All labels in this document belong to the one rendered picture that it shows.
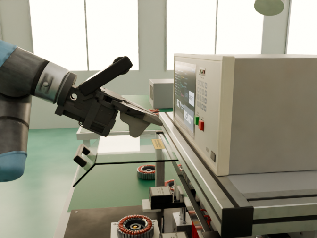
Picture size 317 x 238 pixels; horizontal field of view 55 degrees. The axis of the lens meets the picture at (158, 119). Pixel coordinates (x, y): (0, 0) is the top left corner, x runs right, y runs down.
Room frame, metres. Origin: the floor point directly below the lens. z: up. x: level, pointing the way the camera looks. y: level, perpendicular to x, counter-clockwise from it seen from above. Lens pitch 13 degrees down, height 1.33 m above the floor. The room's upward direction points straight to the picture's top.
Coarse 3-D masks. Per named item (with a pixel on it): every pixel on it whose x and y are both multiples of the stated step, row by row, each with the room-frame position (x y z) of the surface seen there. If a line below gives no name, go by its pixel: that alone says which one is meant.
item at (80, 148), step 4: (80, 144) 0.84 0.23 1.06; (80, 148) 0.80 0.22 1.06; (84, 148) 0.84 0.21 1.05; (88, 148) 0.85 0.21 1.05; (76, 152) 0.79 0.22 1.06; (80, 152) 0.78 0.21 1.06; (84, 152) 0.83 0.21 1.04; (88, 152) 0.84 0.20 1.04; (76, 156) 0.74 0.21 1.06; (80, 156) 0.75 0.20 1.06; (76, 160) 0.74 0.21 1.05; (80, 160) 0.74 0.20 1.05; (84, 160) 0.75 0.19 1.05; (80, 164) 0.74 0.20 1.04; (84, 164) 0.75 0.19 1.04
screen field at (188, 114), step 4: (184, 108) 0.77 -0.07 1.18; (188, 108) 0.72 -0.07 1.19; (184, 112) 0.76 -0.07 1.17; (188, 112) 0.72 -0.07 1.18; (192, 112) 0.68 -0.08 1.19; (184, 116) 0.76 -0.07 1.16; (188, 116) 0.72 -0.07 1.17; (192, 116) 0.68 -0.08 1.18; (184, 120) 0.76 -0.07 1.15; (188, 120) 0.72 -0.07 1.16; (192, 120) 0.68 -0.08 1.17; (188, 124) 0.72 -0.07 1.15; (192, 124) 0.68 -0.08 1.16; (192, 128) 0.68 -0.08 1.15; (192, 132) 0.68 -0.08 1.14
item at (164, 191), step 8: (152, 192) 0.82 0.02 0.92; (160, 192) 0.82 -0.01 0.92; (168, 192) 0.82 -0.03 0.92; (144, 200) 0.85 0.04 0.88; (152, 200) 0.80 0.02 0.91; (160, 200) 0.80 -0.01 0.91; (168, 200) 0.80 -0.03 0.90; (144, 208) 0.80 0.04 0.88; (152, 208) 0.79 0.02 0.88; (160, 208) 0.80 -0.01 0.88; (184, 208) 0.82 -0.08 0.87; (184, 216) 0.82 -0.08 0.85
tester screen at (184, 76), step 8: (176, 64) 0.88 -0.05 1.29; (176, 72) 0.88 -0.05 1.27; (184, 72) 0.77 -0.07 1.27; (192, 72) 0.69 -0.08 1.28; (176, 80) 0.88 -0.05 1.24; (184, 80) 0.77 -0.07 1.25; (192, 80) 0.69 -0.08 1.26; (176, 88) 0.88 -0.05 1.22; (192, 88) 0.69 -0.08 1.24; (176, 96) 0.88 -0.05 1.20; (176, 104) 0.87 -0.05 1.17; (184, 104) 0.77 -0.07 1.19
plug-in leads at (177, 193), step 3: (183, 174) 0.83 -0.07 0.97; (174, 180) 0.87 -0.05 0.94; (186, 180) 0.83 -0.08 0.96; (174, 183) 0.86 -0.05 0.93; (189, 183) 0.86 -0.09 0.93; (174, 186) 0.86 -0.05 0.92; (192, 186) 0.86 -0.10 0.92; (174, 189) 0.84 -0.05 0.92; (177, 189) 0.82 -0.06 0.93; (192, 189) 0.85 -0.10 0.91; (174, 192) 0.84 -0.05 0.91; (177, 192) 0.82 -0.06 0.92; (192, 192) 0.85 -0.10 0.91; (195, 192) 0.85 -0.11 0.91; (174, 195) 0.84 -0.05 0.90; (177, 195) 0.82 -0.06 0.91; (177, 198) 0.81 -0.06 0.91
